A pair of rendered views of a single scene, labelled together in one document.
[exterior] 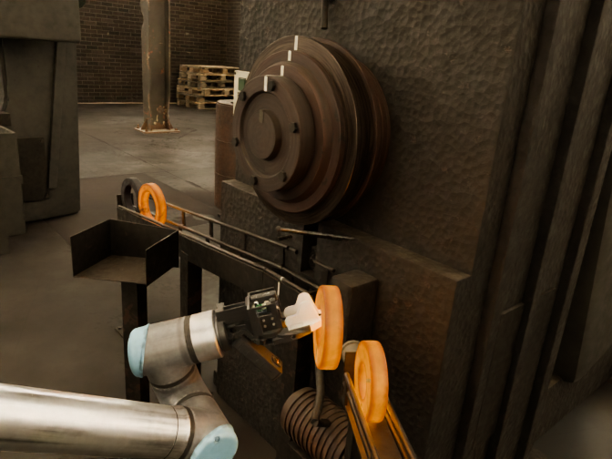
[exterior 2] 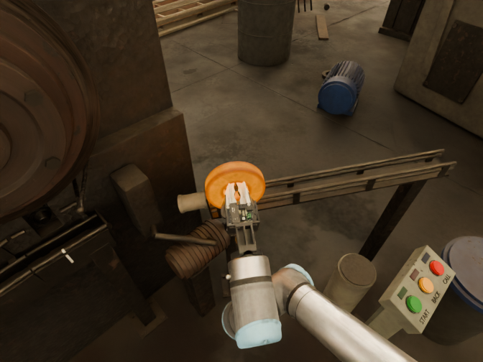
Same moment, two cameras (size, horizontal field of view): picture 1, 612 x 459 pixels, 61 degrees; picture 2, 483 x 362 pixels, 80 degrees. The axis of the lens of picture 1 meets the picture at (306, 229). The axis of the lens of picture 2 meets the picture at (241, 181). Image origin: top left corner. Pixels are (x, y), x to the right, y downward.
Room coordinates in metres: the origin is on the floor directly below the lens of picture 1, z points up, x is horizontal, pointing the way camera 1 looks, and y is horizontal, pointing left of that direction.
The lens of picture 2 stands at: (0.87, 0.45, 1.38)
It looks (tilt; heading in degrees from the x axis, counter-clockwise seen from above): 47 degrees down; 268
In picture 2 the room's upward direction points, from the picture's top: straight up
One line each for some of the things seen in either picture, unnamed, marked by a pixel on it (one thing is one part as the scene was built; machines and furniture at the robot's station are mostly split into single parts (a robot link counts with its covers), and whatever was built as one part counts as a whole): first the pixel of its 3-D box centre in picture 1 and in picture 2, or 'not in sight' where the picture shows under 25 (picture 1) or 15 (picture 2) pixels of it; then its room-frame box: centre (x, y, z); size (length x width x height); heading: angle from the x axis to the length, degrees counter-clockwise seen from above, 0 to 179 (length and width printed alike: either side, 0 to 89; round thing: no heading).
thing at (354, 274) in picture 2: not in sight; (338, 299); (0.49, 0.04, 0.26); 0.12 x 0.12 x 0.52
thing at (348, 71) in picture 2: not in sight; (343, 85); (-0.05, -1.78, 0.17); 0.57 x 0.31 x 0.34; 62
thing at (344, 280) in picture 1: (351, 319); (139, 201); (1.18, -0.13, 0.68); 0.11 x 0.08 x 0.24; 132
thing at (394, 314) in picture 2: not in sight; (386, 319); (0.35, 0.13, 0.31); 0.24 x 0.16 x 0.62; 42
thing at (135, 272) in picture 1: (129, 331); not in sight; (1.57, 0.58, 0.36); 0.26 x 0.20 x 0.72; 77
